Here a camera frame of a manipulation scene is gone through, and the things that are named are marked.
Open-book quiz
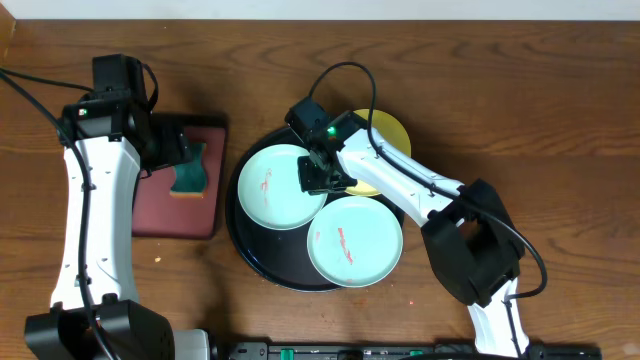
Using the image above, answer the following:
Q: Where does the rectangular black red tray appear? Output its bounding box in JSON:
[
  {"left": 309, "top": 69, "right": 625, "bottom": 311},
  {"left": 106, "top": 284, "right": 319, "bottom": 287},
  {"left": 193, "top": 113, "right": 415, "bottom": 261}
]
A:
[{"left": 133, "top": 114, "right": 227, "bottom": 239}]

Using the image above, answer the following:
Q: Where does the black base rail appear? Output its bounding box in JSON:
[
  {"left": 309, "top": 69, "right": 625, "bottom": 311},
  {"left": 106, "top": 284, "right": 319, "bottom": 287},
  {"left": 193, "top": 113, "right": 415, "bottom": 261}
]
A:
[{"left": 225, "top": 342, "right": 603, "bottom": 360}]

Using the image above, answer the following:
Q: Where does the green sponge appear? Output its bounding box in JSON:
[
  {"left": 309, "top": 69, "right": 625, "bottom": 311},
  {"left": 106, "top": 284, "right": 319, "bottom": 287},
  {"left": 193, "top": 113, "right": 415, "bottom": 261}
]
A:
[{"left": 170, "top": 143, "right": 208, "bottom": 197}]

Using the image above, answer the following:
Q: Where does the light green plate front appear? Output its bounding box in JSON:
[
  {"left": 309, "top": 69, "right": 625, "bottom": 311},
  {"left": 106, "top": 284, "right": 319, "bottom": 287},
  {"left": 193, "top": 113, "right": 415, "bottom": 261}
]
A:
[{"left": 307, "top": 196, "right": 404, "bottom": 288}]

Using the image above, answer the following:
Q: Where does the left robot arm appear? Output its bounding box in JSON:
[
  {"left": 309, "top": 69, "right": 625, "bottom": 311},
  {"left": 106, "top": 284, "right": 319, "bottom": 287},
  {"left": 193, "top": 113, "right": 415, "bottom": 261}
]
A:
[{"left": 24, "top": 100, "right": 212, "bottom": 359}]

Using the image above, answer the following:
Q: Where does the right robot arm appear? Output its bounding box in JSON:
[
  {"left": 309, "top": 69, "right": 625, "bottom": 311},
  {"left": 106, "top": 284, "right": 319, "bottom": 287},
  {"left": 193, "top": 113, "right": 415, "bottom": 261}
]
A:
[{"left": 285, "top": 112, "right": 548, "bottom": 359}]

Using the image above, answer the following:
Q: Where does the round black serving tray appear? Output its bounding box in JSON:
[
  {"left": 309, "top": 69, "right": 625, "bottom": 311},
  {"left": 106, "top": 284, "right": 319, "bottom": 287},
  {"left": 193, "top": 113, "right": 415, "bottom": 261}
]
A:
[{"left": 226, "top": 128, "right": 404, "bottom": 292}]

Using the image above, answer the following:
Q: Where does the light green plate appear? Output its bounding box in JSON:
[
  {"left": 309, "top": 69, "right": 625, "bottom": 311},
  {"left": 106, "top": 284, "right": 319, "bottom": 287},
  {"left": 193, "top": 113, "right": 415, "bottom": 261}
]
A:
[
  {"left": 307, "top": 196, "right": 404, "bottom": 288},
  {"left": 237, "top": 144, "right": 327, "bottom": 230}
]

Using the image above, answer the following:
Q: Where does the yellow plate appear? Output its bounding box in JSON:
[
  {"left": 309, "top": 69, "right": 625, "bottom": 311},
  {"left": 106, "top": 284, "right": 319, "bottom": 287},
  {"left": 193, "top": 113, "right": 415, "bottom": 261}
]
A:
[{"left": 346, "top": 110, "right": 411, "bottom": 197}]

